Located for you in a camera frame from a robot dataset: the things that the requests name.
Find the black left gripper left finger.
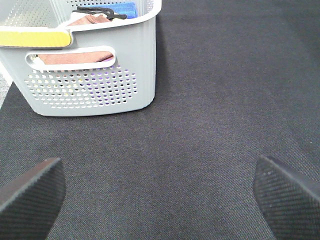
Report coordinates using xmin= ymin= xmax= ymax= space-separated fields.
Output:
xmin=0 ymin=157 xmax=66 ymax=240

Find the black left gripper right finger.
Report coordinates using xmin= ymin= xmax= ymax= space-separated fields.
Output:
xmin=252 ymin=155 xmax=320 ymax=240

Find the black table mat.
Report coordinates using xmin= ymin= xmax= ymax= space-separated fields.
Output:
xmin=0 ymin=0 xmax=320 ymax=240

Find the grey perforated plastic basket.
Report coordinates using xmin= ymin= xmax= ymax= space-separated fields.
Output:
xmin=0 ymin=0 xmax=162 ymax=117

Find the brown cloth in basket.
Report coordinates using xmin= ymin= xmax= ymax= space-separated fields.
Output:
xmin=34 ymin=12 xmax=114 ymax=65

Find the yellow tape on basket rim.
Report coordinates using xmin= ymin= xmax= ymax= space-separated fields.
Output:
xmin=0 ymin=31 xmax=72 ymax=48

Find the blue cloth in basket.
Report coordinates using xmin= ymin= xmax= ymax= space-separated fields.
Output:
xmin=107 ymin=2 xmax=138 ymax=19

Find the black strap in basket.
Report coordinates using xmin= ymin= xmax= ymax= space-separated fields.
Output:
xmin=72 ymin=6 xmax=128 ymax=21

